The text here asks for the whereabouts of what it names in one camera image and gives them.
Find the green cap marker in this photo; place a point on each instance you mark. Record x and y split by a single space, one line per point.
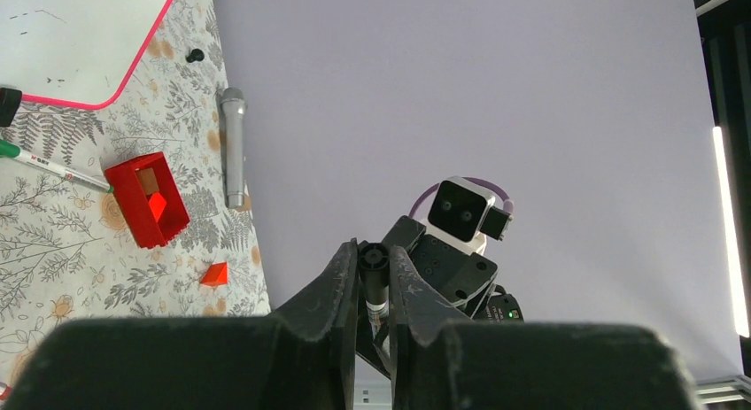
14 152

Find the silver microphone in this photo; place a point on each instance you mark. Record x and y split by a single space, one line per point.
233 107

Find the floral patterned mat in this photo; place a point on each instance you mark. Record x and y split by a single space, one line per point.
67 253

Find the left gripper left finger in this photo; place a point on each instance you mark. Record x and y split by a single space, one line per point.
300 356

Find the red prism block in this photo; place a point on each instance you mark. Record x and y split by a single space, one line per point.
216 275

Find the small black knob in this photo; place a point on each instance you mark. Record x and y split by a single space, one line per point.
195 55

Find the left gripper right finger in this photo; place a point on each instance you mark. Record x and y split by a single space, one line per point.
444 360

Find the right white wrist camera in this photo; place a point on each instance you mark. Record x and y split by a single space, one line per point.
467 211

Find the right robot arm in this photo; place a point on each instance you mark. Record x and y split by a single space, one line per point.
501 306

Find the red plastic box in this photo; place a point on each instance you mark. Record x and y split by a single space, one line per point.
156 220

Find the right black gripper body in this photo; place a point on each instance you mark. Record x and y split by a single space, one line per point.
466 281

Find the pink framed whiteboard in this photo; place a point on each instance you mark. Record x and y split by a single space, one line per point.
75 53

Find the brown block in box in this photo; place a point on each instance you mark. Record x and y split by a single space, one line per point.
148 181

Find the black cap marker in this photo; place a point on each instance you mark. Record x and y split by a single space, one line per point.
374 271

